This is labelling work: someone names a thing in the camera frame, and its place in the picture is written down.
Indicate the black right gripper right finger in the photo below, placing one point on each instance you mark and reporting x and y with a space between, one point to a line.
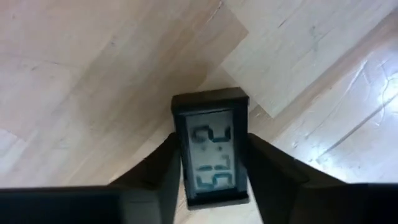
326 205

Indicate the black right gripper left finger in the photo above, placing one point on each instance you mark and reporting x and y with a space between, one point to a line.
77 205

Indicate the black digital clock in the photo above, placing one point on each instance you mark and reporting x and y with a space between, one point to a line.
211 146

